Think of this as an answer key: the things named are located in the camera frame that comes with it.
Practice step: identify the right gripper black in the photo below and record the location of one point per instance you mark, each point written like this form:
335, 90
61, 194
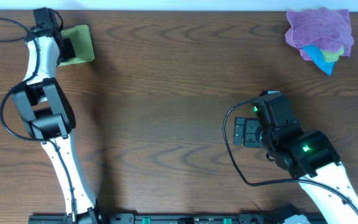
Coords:
239, 131

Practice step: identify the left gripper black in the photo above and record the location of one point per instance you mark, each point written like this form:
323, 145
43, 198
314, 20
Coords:
68, 50

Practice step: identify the green microfiber cloth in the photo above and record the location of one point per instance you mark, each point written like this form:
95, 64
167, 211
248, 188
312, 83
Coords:
79, 46

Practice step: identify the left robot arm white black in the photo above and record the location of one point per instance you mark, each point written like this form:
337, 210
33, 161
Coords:
87, 210

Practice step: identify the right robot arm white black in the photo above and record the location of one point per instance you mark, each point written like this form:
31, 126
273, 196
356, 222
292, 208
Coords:
309, 158

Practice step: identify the blue cloth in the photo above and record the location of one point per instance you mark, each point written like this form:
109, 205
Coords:
317, 57

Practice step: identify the yellow-green small cloth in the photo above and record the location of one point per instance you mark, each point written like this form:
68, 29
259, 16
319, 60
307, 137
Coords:
332, 56

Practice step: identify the purple cloth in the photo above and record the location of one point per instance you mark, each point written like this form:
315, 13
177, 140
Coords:
328, 30

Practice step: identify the green clamp on rail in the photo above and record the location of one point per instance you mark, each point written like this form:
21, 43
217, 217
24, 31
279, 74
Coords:
146, 220
227, 221

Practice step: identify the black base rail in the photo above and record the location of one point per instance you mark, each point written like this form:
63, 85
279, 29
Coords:
245, 218

